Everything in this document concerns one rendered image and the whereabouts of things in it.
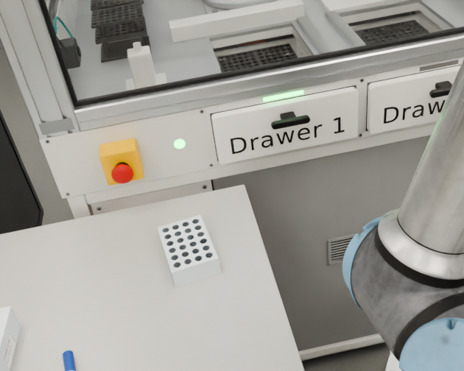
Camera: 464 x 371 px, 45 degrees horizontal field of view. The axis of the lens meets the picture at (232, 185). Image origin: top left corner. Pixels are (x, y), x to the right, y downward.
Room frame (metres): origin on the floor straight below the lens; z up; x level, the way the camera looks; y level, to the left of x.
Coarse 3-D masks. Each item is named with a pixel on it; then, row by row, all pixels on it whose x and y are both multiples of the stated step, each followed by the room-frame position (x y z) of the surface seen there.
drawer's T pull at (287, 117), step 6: (282, 114) 0.94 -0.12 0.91; (288, 114) 0.93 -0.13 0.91; (294, 114) 0.93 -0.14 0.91; (282, 120) 0.91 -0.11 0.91; (288, 120) 0.91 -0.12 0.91; (294, 120) 0.91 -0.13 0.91; (300, 120) 0.91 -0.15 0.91; (306, 120) 0.91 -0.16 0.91; (276, 126) 0.90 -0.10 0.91; (282, 126) 0.91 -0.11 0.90; (288, 126) 0.91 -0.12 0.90
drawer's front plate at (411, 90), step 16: (384, 80) 0.97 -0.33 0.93; (400, 80) 0.97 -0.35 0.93; (416, 80) 0.96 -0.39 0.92; (432, 80) 0.97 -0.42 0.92; (448, 80) 0.97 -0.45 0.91; (368, 96) 0.97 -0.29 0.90; (384, 96) 0.96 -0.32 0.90; (400, 96) 0.96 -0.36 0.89; (416, 96) 0.96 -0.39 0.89; (368, 112) 0.97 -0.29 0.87; (400, 112) 0.96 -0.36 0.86; (416, 112) 0.96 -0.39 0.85; (368, 128) 0.96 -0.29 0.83; (384, 128) 0.96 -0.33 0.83
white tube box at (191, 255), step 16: (176, 224) 0.79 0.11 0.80; (192, 224) 0.79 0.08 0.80; (176, 240) 0.75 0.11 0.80; (192, 240) 0.74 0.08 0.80; (208, 240) 0.74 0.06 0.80; (176, 256) 0.71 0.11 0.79; (192, 256) 0.70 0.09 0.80; (208, 256) 0.71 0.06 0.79; (176, 272) 0.67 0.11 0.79; (192, 272) 0.68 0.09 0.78; (208, 272) 0.69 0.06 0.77
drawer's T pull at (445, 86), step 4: (436, 84) 0.96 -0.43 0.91; (440, 84) 0.96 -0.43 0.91; (444, 84) 0.96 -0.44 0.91; (448, 84) 0.95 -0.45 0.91; (436, 88) 0.96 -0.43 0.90; (440, 88) 0.94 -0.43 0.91; (444, 88) 0.94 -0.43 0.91; (448, 88) 0.94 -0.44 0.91; (432, 92) 0.93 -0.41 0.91; (436, 92) 0.93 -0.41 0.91; (440, 92) 0.93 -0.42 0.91; (444, 92) 0.93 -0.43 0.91; (448, 92) 0.93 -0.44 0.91; (432, 96) 0.93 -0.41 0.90; (436, 96) 0.93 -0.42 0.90
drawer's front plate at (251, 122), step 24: (312, 96) 0.95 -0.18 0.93; (336, 96) 0.95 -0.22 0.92; (216, 120) 0.93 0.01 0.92; (240, 120) 0.94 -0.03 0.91; (264, 120) 0.94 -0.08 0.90; (312, 120) 0.95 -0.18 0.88; (336, 120) 0.95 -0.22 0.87; (216, 144) 0.93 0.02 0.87; (240, 144) 0.93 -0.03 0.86; (264, 144) 0.94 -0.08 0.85; (288, 144) 0.94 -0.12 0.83; (312, 144) 0.95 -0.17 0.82
